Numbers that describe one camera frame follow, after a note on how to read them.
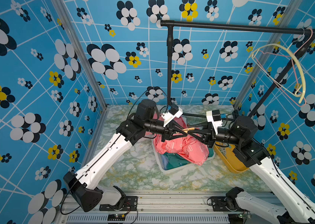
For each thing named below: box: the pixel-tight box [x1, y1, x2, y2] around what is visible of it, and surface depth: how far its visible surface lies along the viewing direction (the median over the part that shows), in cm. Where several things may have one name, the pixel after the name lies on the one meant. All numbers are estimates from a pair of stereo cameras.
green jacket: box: [162, 152, 192, 171], surface depth 82 cm
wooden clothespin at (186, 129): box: [181, 127, 196, 133], surface depth 57 cm
